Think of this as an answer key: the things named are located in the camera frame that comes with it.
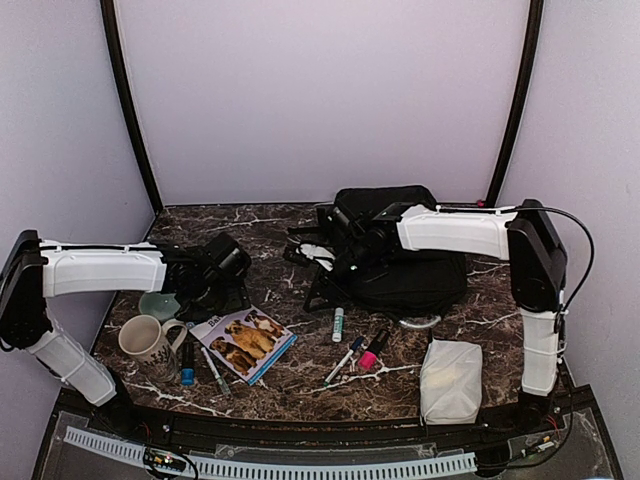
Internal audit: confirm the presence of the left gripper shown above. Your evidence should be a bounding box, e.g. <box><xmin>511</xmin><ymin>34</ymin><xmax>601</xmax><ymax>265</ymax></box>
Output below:
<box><xmin>186</xmin><ymin>276</ymin><xmax>251</xmax><ymax>324</ymax></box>

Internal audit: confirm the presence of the dog picture book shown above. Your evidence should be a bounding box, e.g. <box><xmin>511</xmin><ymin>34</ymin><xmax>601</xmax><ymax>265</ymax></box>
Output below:
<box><xmin>189</xmin><ymin>306</ymin><xmax>297</xmax><ymax>385</ymax></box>

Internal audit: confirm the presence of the black student bag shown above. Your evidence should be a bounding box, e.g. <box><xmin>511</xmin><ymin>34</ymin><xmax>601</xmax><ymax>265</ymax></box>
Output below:
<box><xmin>287</xmin><ymin>184</ymin><xmax>469</xmax><ymax>321</ymax></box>

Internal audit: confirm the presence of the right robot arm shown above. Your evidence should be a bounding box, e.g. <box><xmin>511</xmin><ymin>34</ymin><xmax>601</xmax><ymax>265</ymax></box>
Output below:
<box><xmin>294</xmin><ymin>199</ymin><xmax>568</xmax><ymax>434</ymax></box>

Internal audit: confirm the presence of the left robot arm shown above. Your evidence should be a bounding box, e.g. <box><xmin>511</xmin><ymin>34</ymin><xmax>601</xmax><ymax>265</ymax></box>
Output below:
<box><xmin>1</xmin><ymin>230</ymin><xmax>251</xmax><ymax>436</ymax></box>

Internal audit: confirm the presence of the white glue stick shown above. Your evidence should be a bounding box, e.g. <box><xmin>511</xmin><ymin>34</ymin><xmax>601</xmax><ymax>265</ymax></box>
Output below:
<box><xmin>331</xmin><ymin>307</ymin><xmax>344</xmax><ymax>343</ymax></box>

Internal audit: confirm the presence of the white thin pen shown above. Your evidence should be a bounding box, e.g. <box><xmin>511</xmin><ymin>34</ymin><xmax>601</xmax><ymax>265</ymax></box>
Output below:
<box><xmin>200</xmin><ymin>347</ymin><xmax>231</xmax><ymax>396</ymax></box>

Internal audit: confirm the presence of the green ceramic bowl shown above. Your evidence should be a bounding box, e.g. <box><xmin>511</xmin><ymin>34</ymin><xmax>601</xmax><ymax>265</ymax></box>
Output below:
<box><xmin>138</xmin><ymin>292</ymin><xmax>181</xmax><ymax>323</ymax></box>

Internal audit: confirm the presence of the white pen blue cap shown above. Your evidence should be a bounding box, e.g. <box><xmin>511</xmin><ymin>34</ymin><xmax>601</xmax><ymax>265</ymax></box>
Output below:
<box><xmin>323</xmin><ymin>336</ymin><xmax>364</xmax><ymax>387</ymax></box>

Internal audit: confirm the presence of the black marker blue cap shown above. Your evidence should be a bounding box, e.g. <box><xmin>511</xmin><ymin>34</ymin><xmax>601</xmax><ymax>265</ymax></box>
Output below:
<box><xmin>181</xmin><ymin>342</ymin><xmax>195</xmax><ymax>386</ymax></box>

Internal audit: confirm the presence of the cream patterned mug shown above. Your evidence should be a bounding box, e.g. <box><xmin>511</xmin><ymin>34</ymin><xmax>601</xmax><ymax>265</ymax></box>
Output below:
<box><xmin>118</xmin><ymin>315</ymin><xmax>188</xmax><ymax>383</ymax></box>

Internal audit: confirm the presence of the white cloth pouch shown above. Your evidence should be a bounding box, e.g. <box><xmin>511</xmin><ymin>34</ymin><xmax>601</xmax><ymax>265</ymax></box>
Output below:
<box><xmin>420</xmin><ymin>339</ymin><xmax>483</xmax><ymax>426</ymax></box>

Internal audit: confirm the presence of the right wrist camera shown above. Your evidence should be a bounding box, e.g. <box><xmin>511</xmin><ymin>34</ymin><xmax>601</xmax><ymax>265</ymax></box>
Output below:
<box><xmin>283</xmin><ymin>243</ymin><xmax>335</xmax><ymax>271</ymax></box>

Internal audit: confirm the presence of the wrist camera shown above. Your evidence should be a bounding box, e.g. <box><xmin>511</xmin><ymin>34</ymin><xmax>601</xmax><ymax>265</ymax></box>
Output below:
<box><xmin>205</xmin><ymin>232</ymin><xmax>251</xmax><ymax>280</ymax></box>
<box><xmin>283</xmin><ymin>243</ymin><xmax>335</xmax><ymax>271</ymax></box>

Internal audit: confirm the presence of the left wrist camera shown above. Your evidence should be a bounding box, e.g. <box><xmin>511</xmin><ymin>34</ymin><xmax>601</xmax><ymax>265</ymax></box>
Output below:
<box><xmin>205</xmin><ymin>232</ymin><xmax>251</xmax><ymax>280</ymax></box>

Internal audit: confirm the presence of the white slotted cable duct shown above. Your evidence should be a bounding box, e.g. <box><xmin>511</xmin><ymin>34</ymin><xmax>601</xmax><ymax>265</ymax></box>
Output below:
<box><xmin>63</xmin><ymin>427</ymin><xmax>477</xmax><ymax>479</ymax></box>

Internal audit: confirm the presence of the black front rail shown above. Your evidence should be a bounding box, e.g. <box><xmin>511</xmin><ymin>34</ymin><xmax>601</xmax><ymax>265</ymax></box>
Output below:
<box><xmin>54</xmin><ymin>387</ymin><xmax>596</xmax><ymax>451</ymax></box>

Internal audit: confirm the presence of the left black frame post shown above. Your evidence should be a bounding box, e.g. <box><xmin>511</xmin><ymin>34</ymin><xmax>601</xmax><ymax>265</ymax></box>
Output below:
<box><xmin>100</xmin><ymin>0</ymin><xmax>164</xmax><ymax>215</ymax></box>

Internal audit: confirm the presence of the black frame post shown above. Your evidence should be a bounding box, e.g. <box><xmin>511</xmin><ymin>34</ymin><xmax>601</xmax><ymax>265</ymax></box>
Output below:
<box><xmin>100</xmin><ymin>0</ymin><xmax>164</xmax><ymax>215</ymax></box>
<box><xmin>484</xmin><ymin>0</ymin><xmax>545</xmax><ymax>207</ymax></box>

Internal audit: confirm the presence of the right black frame post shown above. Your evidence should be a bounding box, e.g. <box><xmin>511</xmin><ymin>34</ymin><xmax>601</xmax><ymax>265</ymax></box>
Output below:
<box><xmin>484</xmin><ymin>0</ymin><xmax>545</xmax><ymax>207</ymax></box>

